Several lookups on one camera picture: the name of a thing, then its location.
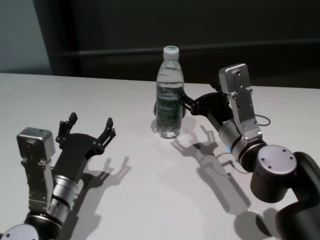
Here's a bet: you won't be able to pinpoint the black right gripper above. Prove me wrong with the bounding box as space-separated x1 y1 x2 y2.
178 79 235 131

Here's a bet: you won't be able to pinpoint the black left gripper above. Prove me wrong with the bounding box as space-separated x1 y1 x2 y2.
53 112 117 183

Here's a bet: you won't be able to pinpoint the clear water bottle green label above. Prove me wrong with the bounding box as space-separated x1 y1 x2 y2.
155 45 185 139

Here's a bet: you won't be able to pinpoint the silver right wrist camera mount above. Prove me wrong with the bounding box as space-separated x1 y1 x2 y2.
218 63 263 145

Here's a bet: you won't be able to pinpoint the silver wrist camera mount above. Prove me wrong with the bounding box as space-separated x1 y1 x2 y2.
218 63 263 145
16 127 56 209

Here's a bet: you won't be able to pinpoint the dark horizontal wall rail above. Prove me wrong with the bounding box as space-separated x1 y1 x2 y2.
53 46 320 58

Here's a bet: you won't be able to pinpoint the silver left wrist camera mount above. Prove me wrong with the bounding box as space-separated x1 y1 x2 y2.
16 127 56 209

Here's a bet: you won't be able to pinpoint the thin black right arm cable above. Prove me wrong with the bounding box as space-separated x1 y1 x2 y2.
255 114 272 127

